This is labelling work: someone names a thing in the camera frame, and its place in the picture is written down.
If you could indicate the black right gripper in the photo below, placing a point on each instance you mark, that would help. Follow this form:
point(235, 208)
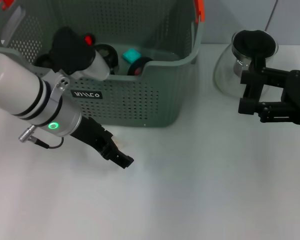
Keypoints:
point(297, 97)

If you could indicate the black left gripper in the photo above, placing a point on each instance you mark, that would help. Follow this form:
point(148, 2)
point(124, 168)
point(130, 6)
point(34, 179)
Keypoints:
point(92, 135)

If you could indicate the small bright red brick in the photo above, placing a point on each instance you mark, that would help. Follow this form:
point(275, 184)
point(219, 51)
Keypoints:
point(88, 39)
point(137, 71)

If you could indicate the glass teacup with black holder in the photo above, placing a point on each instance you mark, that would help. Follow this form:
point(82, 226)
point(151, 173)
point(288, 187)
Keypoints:
point(137, 65)
point(108, 55)

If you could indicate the teal square plate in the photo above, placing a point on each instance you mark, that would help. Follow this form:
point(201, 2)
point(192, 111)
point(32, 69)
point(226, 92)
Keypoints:
point(131, 55)

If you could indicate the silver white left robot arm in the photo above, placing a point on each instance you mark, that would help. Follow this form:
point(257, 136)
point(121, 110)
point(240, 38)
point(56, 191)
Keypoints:
point(20, 82)

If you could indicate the grey-green perforated storage bin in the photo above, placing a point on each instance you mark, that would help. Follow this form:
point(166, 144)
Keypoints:
point(140, 105)

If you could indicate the small black clay teacup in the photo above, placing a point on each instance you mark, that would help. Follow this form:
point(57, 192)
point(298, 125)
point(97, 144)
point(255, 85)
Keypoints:
point(43, 61)

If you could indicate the glass teapot with black lid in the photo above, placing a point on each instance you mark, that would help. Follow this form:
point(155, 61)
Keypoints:
point(252, 41)

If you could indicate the left gripper metal plug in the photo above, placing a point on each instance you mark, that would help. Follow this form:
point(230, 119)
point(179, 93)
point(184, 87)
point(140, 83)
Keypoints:
point(26, 133)

